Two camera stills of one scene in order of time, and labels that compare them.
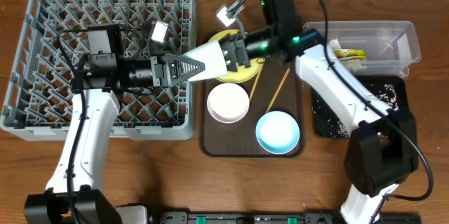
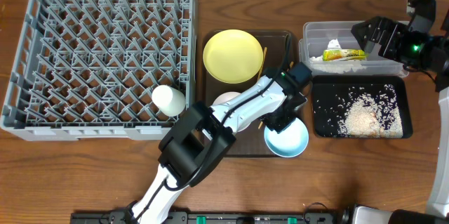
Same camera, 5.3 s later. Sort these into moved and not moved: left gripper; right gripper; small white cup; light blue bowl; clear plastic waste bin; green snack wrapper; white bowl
Moved: small white cup; white bowl; left gripper; light blue bowl; right gripper
Not moved: clear plastic waste bin; green snack wrapper
